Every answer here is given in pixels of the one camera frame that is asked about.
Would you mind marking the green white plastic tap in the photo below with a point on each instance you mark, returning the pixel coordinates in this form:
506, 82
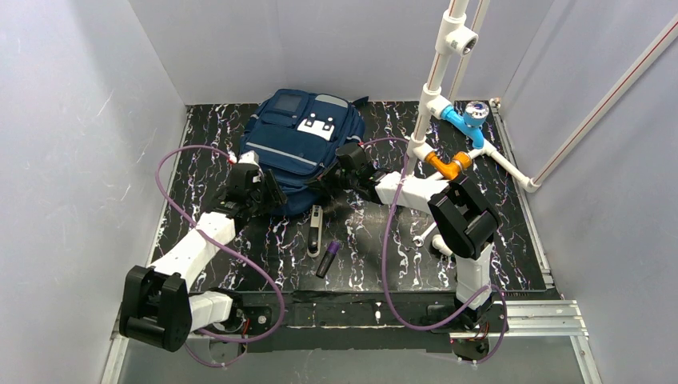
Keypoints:
439, 244

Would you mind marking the thin white rear pole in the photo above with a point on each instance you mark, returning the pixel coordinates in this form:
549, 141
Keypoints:
477, 22

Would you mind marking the blue plastic tap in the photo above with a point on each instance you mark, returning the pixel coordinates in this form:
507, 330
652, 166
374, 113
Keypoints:
470, 121

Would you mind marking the white PVC pipe frame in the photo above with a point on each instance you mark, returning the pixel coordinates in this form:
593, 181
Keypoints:
453, 39

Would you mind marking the navy blue student backpack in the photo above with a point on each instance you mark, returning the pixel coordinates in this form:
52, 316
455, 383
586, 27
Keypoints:
295, 135

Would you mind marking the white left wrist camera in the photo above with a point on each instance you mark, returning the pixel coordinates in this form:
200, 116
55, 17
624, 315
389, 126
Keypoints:
249, 161

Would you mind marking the white pole with red stripe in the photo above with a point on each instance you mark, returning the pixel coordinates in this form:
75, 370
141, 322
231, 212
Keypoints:
652, 52

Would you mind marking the purple black marker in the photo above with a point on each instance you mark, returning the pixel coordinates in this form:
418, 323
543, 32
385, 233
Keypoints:
327, 259

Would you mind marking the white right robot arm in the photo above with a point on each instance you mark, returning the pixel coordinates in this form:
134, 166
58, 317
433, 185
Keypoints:
466, 221

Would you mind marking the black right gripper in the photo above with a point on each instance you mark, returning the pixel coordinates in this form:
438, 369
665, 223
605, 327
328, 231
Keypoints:
344, 173

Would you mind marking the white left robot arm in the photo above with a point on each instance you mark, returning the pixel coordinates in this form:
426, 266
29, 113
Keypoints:
157, 307

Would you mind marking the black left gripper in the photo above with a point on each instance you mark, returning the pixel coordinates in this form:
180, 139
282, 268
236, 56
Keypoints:
269, 187

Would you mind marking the orange plastic tap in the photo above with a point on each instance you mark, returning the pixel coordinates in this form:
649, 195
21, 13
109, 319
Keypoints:
460, 162

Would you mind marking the silver wrench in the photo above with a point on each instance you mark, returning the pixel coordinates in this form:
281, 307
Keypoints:
419, 240

